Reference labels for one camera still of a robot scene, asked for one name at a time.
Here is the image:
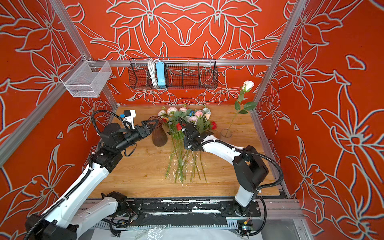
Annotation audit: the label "aluminium back crossbar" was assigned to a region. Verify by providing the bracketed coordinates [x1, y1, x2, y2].
[88, 59, 272, 68]

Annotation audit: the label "aluminium frame post right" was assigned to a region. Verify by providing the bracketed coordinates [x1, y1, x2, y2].
[254, 0, 307, 105]

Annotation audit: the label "clear ribbed glass vase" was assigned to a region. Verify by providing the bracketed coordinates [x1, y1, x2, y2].
[220, 129, 233, 141]

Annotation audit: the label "pile of artificial flowers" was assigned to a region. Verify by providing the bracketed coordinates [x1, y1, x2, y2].
[158, 105, 217, 184]

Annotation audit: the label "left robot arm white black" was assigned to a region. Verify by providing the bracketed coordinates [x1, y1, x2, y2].
[24, 111, 162, 240]

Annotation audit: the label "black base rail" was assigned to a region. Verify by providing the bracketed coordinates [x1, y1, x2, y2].
[127, 197, 264, 231]

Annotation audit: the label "blue card in basket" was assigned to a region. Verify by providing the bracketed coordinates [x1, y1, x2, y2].
[156, 62, 166, 88]

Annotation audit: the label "white rose stem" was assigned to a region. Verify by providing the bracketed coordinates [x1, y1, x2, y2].
[227, 80, 257, 129]

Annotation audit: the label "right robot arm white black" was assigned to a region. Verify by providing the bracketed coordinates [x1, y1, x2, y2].
[178, 117, 284, 216]

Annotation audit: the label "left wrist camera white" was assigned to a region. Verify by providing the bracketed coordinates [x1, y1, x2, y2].
[120, 110, 136, 130]

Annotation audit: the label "black wire basket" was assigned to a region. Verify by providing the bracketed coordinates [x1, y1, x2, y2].
[128, 58, 219, 90]

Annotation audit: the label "aluminium frame post left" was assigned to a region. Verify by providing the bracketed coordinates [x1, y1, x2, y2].
[50, 0, 118, 112]

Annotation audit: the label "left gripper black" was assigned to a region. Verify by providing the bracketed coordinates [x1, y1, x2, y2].
[116, 119, 159, 153]

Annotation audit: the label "aluminium frame post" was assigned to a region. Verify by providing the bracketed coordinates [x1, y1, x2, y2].
[50, 0, 118, 112]
[254, 0, 307, 105]

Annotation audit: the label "clear acrylic wall box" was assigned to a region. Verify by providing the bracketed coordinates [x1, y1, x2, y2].
[59, 55, 112, 98]

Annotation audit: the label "brown glass vase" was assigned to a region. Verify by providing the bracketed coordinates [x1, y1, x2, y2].
[149, 116, 168, 147]

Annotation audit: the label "white cables in basket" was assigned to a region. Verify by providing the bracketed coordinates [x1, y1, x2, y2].
[147, 59, 159, 88]

